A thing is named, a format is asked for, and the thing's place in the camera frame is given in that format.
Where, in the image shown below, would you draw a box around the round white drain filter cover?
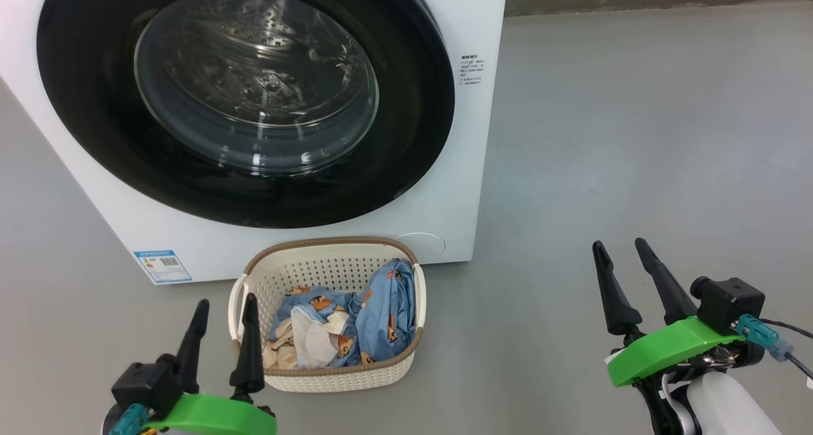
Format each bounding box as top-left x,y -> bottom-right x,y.
394,232 -> 447,258

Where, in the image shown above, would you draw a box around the blue bear print clothes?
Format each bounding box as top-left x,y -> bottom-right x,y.
262,258 -> 417,370

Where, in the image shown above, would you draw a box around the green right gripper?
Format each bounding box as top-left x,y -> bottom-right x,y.
591,238 -> 764,389

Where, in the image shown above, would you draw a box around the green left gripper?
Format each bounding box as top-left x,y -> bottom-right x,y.
143,293 -> 278,435

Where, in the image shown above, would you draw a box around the teal plug right camera cable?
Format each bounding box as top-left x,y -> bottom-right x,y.
737,314 -> 813,386

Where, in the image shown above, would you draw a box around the black round glass washer door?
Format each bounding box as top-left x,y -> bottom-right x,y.
36,0 -> 456,229

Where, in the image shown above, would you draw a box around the small printed text label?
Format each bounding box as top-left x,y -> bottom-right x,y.
460,55 -> 486,86

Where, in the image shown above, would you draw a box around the blue energy label sticker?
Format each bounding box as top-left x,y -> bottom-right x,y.
133,250 -> 193,286

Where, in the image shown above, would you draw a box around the cream perforated laundry basket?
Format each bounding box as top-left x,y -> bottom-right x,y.
228,236 -> 427,394

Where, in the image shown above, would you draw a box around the white front-load washing machine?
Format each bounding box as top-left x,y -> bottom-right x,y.
0,0 -> 509,286

